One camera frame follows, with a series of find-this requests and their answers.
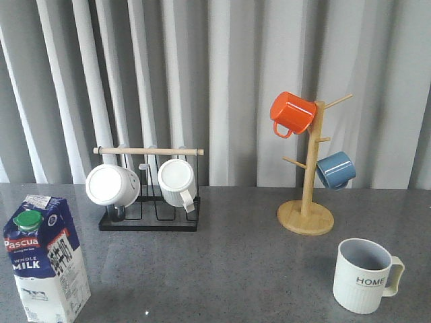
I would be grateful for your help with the cream HOME mug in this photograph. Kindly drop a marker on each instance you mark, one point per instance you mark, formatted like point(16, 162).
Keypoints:
point(365, 272)

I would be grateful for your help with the blue white milk carton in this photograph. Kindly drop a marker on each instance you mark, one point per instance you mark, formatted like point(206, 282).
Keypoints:
point(46, 258)

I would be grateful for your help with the white ribbed mug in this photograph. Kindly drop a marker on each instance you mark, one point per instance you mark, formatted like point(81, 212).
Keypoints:
point(177, 183)

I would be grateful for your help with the orange enamel mug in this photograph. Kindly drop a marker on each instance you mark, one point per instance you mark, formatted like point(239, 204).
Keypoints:
point(291, 114)

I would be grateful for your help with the wooden mug tree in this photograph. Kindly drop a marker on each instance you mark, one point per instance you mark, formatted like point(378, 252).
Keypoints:
point(304, 216)

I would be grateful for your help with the white smiley mug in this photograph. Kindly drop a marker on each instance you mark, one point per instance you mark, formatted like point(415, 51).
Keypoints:
point(114, 187)

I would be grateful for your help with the blue enamel mug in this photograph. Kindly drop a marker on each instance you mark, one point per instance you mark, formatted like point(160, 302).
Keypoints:
point(335, 171)

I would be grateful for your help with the grey pleated curtain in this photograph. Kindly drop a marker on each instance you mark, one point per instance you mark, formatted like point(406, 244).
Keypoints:
point(80, 74)

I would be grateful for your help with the black wire mug rack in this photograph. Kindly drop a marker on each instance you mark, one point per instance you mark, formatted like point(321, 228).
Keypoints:
point(150, 212)

